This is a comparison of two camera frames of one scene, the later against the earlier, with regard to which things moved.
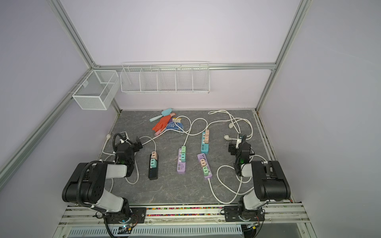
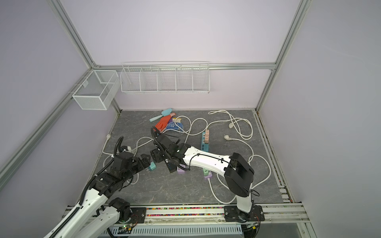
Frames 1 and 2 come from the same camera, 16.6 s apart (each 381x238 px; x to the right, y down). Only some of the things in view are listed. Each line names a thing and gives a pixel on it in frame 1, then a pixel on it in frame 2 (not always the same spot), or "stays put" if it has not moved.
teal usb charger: [153, 162] stays put
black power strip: [153, 172] to [171, 167]
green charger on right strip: [205, 170] stays put
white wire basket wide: [165, 77] stays put
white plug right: [226, 137] stays put
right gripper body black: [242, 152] to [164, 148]
